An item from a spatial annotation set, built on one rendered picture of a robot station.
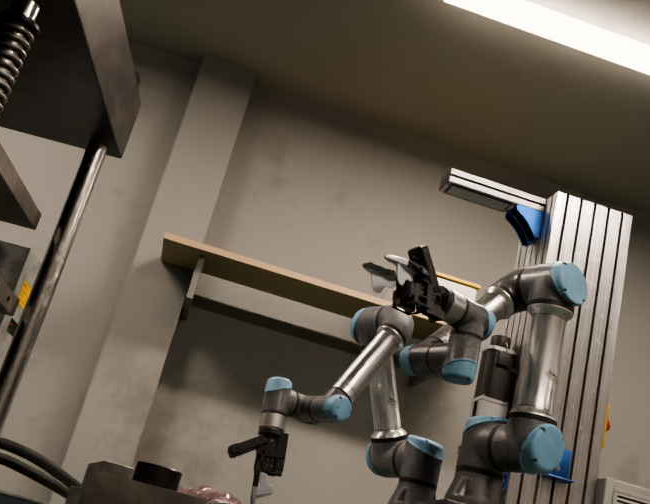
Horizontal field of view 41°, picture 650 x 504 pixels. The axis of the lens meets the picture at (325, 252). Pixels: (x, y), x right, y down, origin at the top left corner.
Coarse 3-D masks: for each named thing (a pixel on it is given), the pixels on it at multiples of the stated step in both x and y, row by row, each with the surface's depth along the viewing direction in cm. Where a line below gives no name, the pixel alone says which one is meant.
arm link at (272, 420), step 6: (264, 414) 245; (270, 414) 244; (276, 414) 245; (264, 420) 244; (270, 420) 244; (276, 420) 244; (282, 420) 245; (258, 426) 246; (264, 426) 244; (270, 426) 243; (276, 426) 243; (282, 426) 245
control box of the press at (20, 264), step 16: (0, 240) 252; (0, 256) 251; (16, 256) 251; (32, 256) 255; (0, 272) 249; (16, 272) 250; (32, 272) 259; (16, 288) 249; (0, 320) 244; (16, 320) 256; (0, 336) 246; (0, 352) 250; (0, 368) 253
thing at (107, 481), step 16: (96, 480) 143; (112, 480) 143; (128, 480) 143; (80, 496) 142; (96, 496) 142; (112, 496) 142; (128, 496) 142; (144, 496) 142; (160, 496) 143; (176, 496) 143; (192, 496) 143
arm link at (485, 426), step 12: (468, 420) 219; (480, 420) 216; (492, 420) 215; (504, 420) 216; (468, 432) 217; (480, 432) 214; (492, 432) 212; (468, 444) 215; (480, 444) 212; (468, 456) 214; (480, 456) 212; (492, 456) 209; (492, 468) 212
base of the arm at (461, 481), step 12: (468, 468) 212; (480, 468) 211; (456, 480) 213; (468, 480) 211; (480, 480) 210; (492, 480) 211; (456, 492) 210; (468, 492) 209; (480, 492) 208; (492, 492) 209
